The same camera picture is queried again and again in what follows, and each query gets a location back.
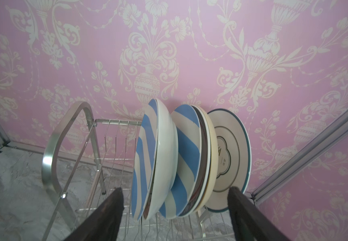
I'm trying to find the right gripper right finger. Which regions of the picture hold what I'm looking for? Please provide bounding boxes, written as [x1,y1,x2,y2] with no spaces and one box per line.
[227,186,289,241]

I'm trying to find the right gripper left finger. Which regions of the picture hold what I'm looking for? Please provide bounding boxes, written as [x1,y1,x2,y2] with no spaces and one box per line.
[65,187,124,241]

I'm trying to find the white plate dark rim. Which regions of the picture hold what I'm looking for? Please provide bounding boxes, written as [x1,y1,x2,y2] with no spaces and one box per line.
[205,108,252,213]

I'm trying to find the plain cream plate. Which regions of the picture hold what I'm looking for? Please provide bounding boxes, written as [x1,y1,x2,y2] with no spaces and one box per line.
[194,105,219,212]

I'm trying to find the floral pattern plate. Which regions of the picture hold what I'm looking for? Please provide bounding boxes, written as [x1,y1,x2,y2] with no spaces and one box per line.
[143,99,179,220]

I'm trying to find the blue striped plate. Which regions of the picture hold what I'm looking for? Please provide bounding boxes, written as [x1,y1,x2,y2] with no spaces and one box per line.
[131,99,158,220]
[160,104,202,220]

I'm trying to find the blue striped plate front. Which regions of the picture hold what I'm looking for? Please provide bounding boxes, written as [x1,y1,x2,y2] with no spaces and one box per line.
[131,99,158,220]

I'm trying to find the green red rimmed white plate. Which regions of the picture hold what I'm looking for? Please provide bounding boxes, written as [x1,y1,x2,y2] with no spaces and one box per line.
[179,105,211,217]

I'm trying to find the silver wire dish rack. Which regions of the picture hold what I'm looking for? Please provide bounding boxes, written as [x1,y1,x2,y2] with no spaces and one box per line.
[41,101,253,241]

